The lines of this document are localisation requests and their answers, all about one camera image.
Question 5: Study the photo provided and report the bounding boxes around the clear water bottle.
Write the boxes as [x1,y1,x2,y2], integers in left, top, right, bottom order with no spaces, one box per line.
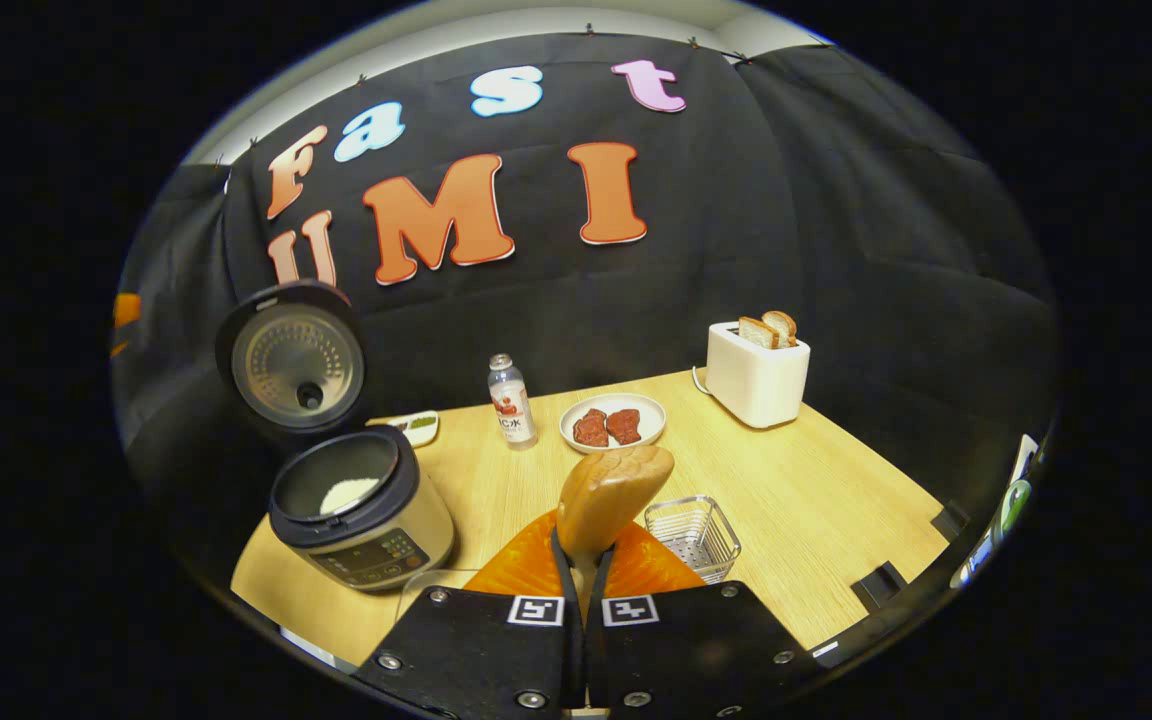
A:
[487,353,539,451]

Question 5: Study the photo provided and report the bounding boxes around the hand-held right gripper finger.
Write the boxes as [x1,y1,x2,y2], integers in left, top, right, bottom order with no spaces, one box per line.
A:
[351,510,583,719]
[586,525,822,719]

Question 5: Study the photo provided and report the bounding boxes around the black table bracket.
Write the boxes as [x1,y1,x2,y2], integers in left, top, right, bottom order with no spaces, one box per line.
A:
[931,500,972,541]
[851,562,907,611]

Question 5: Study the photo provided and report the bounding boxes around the wooden spoon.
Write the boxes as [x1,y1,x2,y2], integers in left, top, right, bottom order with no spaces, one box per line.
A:
[556,445,675,621]

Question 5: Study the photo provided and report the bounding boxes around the white toaster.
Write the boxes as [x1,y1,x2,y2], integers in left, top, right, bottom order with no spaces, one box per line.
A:
[704,320,812,430]

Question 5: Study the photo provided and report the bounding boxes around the white divided dish of beans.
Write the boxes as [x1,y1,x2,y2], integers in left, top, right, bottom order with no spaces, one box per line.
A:
[376,410,440,448]

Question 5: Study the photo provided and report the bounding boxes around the white plate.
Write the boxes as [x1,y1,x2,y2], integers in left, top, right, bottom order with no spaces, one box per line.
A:
[559,392,667,455]

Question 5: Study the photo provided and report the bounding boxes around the metal wire chopstick holder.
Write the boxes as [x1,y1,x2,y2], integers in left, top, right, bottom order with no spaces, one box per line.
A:
[644,495,742,585]

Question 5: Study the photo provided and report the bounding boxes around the grey rice cooker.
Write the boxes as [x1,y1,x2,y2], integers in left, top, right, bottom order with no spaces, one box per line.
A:
[214,280,457,593]

